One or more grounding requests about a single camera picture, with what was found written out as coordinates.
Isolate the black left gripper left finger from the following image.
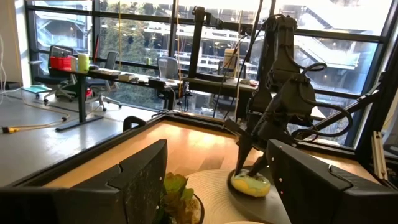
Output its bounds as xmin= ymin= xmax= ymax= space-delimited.
xmin=0 ymin=139 xmax=169 ymax=224

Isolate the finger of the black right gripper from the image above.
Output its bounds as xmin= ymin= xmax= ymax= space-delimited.
xmin=234 ymin=134 xmax=259 ymax=175
xmin=248 ymin=153 xmax=270 ymax=178

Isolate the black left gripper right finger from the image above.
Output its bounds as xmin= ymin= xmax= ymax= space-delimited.
xmin=267 ymin=139 xmax=398 ymax=224

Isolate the green glazed donut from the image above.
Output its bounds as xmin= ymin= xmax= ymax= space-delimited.
xmin=230 ymin=172 xmax=271 ymax=198

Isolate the succulent plant in black pot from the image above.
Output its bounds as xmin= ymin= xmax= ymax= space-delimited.
xmin=155 ymin=172 xmax=206 ymax=224

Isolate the grey bowl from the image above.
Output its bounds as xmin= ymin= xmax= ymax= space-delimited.
xmin=226 ymin=167 xmax=292 ymax=224

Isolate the white round woven placemat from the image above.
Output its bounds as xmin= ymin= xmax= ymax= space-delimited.
xmin=185 ymin=169 xmax=249 ymax=224

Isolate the dark side desk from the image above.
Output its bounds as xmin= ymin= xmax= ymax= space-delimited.
xmin=182 ymin=76 xmax=259 ymax=121

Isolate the aluminium extrusion bar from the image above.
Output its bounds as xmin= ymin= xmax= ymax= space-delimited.
xmin=371 ymin=130 xmax=389 ymax=182

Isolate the grey office chair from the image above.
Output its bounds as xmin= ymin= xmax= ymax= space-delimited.
xmin=85 ymin=51 xmax=123 ymax=112

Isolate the black office desk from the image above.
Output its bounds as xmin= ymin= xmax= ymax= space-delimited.
xmin=34 ymin=67 xmax=184 ymax=132

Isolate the light mesh office chair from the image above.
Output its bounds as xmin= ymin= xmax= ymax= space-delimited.
xmin=156 ymin=57 xmax=180 ymax=80

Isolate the black office chair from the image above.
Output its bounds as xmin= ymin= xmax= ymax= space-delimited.
xmin=34 ymin=45 xmax=78 ymax=106

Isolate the yellow-green cylinder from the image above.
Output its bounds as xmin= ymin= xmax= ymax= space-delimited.
xmin=77 ymin=53 xmax=90 ymax=73

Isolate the red box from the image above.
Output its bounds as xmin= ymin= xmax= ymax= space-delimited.
xmin=49 ymin=55 xmax=76 ymax=72

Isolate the black frame handle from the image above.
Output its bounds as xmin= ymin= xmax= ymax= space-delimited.
xmin=123 ymin=115 xmax=147 ymax=133

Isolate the black vertical post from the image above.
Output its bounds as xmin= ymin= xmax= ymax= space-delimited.
xmin=187 ymin=6 xmax=206 ymax=78

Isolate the yellow floor cable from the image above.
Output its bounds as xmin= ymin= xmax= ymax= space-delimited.
xmin=0 ymin=101 xmax=70 ymax=134

